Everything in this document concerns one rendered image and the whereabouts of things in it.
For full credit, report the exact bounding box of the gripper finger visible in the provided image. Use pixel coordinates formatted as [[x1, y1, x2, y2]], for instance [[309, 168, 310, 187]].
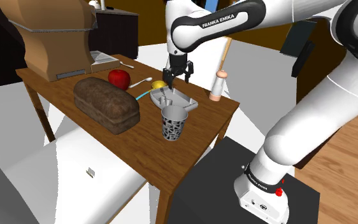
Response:
[[162, 67, 176, 91], [183, 60, 195, 84]]

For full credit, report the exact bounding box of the grey shallow tray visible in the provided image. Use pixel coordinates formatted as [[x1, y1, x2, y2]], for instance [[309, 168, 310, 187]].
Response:
[[149, 86, 199, 111]]

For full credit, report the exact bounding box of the white board with wooden leg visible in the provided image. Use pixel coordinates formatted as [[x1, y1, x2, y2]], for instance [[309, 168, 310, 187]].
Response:
[[190, 36, 233, 94]]

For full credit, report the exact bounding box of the white spoon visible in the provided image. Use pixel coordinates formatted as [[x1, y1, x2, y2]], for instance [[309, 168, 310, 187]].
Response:
[[128, 76, 153, 90]]

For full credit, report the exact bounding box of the white and tan pepper mill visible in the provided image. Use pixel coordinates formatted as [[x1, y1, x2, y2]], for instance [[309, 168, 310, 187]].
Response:
[[208, 69, 229, 102]]

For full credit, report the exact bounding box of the black and white patterned cup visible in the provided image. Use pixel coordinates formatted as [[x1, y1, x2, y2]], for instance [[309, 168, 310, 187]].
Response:
[[161, 104, 189, 142]]

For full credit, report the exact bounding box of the red apple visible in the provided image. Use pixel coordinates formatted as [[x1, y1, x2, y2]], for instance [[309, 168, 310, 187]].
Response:
[[108, 69, 132, 92]]

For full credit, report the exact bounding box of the brown bread loaf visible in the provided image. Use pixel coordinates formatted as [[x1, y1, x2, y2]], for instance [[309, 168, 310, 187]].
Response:
[[73, 76, 141, 136]]

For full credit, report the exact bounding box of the brown wooden table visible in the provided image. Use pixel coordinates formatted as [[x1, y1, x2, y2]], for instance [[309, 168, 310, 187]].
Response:
[[15, 53, 241, 224]]

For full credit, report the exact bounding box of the dark robot stand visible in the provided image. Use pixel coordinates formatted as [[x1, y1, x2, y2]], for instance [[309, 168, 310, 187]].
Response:
[[166, 136, 321, 224]]

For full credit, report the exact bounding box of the yellow scoop with blue handle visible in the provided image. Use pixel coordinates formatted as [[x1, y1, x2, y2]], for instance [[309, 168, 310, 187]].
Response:
[[135, 80, 169, 102]]

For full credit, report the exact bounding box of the black wall-mounted panel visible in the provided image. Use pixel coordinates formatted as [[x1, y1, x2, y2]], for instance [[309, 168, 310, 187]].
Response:
[[279, 19, 319, 79]]

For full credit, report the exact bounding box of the white cabinet with handle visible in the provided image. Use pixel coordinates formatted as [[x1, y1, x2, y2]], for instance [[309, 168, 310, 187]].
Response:
[[0, 126, 149, 224]]

